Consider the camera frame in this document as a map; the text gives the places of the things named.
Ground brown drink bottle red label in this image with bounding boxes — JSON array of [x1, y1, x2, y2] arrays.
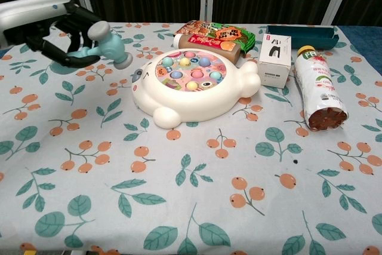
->
[[172, 33, 242, 65]]

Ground white labelled bottle yellow cap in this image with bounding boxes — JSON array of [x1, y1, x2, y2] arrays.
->
[[294, 45, 349, 131]]

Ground orange green snack bag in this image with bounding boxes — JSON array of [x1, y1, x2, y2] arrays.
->
[[174, 20, 257, 57]]

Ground teal grey toy hammer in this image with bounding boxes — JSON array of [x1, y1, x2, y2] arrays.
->
[[66, 21, 134, 70]]

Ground white box with trousers print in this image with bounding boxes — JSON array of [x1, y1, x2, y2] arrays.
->
[[257, 33, 292, 89]]

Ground white whack-a-mole toy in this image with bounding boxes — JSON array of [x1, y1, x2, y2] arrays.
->
[[131, 50, 261, 130]]

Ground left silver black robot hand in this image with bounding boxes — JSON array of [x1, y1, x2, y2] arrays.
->
[[0, 0, 101, 68]]

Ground floral leaf fruit tablecloth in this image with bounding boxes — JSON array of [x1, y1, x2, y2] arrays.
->
[[0, 21, 382, 255]]

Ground teal plastic rack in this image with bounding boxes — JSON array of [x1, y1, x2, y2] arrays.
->
[[266, 24, 340, 50]]

